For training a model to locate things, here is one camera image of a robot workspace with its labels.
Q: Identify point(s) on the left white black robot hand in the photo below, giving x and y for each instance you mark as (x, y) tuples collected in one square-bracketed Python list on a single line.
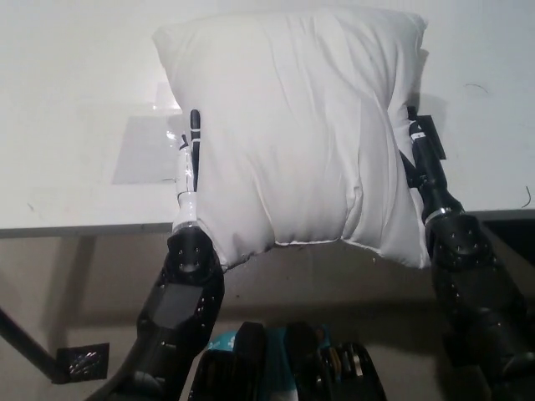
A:
[(188, 167)]

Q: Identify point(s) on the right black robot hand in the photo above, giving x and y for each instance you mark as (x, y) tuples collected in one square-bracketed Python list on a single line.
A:
[(424, 167)]

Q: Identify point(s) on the white square pillow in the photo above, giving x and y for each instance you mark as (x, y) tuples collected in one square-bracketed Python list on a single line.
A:
[(292, 146)]

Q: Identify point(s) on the grey plastic sheet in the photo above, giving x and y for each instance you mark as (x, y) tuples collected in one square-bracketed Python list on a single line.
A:
[(142, 154)]

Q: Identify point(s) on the curved black thread scrap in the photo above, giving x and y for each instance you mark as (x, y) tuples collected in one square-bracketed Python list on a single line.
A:
[(478, 86)]

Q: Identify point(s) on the short black thread scrap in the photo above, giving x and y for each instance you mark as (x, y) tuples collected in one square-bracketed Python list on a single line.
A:
[(528, 196)]

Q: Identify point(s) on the black diagonal table leg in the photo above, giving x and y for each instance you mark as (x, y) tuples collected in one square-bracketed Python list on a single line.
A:
[(25, 338)]

